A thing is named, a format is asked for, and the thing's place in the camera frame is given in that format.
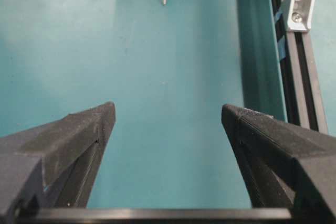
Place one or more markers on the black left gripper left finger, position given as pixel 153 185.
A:
pixel 54 164

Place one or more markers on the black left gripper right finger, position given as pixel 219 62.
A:
pixel 283 165

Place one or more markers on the silver metal corner fitting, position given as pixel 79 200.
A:
pixel 298 15

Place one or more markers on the black aluminium extrusion rail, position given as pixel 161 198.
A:
pixel 300 81

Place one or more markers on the blue tape strips on rail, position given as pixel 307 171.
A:
pixel 281 42

